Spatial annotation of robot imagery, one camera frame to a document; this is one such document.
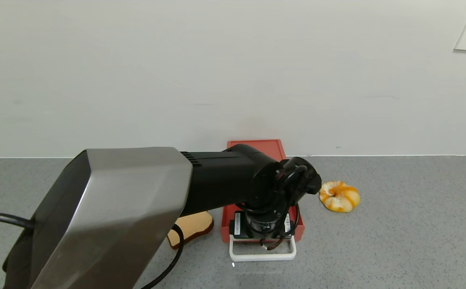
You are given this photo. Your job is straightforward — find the thin black wrist cables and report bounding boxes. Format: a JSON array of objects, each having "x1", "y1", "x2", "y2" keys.
[{"x1": 236, "y1": 164, "x2": 301, "y2": 252}]

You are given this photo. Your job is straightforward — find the orange white bagel roll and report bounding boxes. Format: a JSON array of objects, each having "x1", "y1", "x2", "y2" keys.
[{"x1": 319, "y1": 180, "x2": 361, "y2": 214}]

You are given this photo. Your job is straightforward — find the red drawer with white handle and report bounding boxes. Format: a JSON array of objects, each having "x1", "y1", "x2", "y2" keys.
[{"x1": 220, "y1": 202, "x2": 306, "y2": 263}]

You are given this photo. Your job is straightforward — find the toast bread slice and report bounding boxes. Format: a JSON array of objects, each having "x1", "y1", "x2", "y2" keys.
[{"x1": 166, "y1": 211, "x2": 214, "y2": 250}]

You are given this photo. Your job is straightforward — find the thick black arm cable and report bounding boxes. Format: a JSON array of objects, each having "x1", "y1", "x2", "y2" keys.
[{"x1": 0, "y1": 212, "x2": 185, "y2": 289}]

